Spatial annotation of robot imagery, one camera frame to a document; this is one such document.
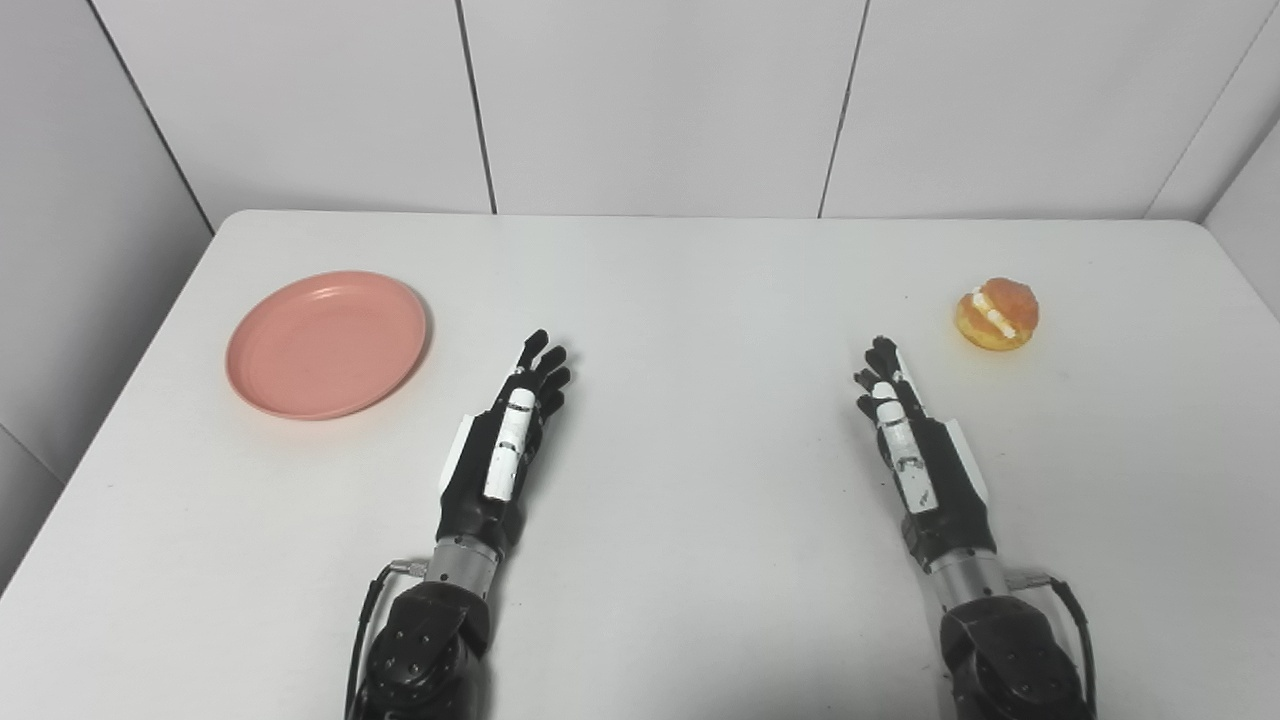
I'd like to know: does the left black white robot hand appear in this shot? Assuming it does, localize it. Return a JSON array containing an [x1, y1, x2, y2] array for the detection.
[[437, 329, 572, 554]]

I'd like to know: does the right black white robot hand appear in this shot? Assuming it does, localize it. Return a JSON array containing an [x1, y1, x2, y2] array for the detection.
[[853, 335, 999, 574]]

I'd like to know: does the cream puff pastry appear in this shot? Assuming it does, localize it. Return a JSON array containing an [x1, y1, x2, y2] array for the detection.
[[953, 277, 1040, 352]]

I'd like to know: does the pink round plate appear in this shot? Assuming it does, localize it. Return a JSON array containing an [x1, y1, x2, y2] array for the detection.
[[224, 270, 429, 421]]

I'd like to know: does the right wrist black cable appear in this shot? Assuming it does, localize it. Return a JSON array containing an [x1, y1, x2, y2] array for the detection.
[[1008, 571, 1099, 720]]

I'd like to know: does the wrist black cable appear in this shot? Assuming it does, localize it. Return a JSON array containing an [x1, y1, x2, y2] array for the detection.
[[1008, 571, 1099, 720], [344, 560, 429, 720]]

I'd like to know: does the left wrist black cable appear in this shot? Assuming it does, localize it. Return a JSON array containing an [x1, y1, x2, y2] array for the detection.
[[344, 560, 429, 720]]

